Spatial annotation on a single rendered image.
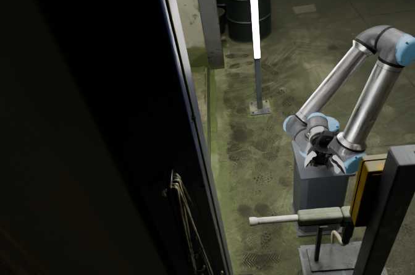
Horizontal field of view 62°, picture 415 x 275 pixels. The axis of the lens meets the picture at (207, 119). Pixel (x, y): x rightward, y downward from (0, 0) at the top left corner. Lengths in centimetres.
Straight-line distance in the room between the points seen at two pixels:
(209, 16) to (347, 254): 281
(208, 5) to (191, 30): 34
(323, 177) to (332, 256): 57
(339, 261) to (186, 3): 287
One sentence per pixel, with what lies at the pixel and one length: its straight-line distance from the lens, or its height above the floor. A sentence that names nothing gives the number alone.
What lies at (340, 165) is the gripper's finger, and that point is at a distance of 145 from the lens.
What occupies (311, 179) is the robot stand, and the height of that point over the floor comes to 63.
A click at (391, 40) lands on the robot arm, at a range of 169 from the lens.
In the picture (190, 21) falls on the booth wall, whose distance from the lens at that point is 385.
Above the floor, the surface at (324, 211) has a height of 114.
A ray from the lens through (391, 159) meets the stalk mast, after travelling 89.
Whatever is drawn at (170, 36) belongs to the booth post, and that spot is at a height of 197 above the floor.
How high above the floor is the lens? 227
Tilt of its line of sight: 41 degrees down
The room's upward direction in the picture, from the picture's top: 11 degrees counter-clockwise
